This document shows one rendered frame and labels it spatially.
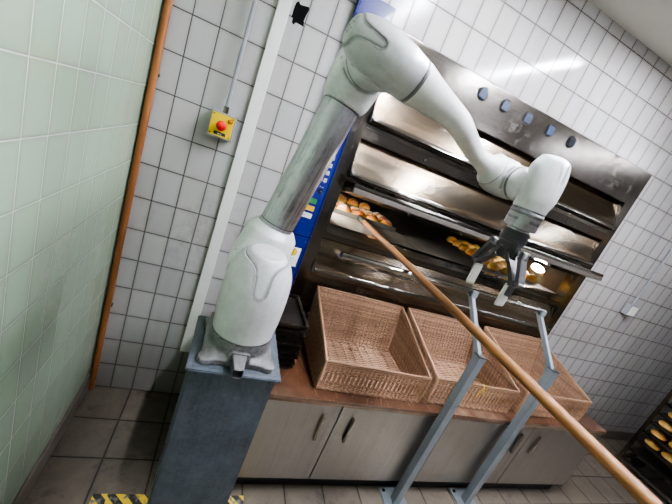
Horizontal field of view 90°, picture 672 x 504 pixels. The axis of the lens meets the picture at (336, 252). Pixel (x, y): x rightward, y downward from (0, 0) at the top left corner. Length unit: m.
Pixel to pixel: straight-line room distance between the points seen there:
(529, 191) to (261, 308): 0.76
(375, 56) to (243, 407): 0.85
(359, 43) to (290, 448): 1.55
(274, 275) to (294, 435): 1.03
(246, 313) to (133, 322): 1.23
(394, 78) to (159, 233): 1.28
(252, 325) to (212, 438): 0.33
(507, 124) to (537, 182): 1.05
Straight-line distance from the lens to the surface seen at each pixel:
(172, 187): 1.67
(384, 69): 0.80
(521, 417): 2.16
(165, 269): 1.80
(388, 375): 1.65
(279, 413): 1.57
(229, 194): 1.63
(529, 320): 2.71
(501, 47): 2.02
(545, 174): 1.05
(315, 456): 1.82
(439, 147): 1.81
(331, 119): 0.92
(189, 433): 1.00
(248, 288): 0.78
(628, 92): 2.59
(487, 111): 1.99
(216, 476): 1.12
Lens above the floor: 1.55
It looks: 16 degrees down
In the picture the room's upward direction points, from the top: 22 degrees clockwise
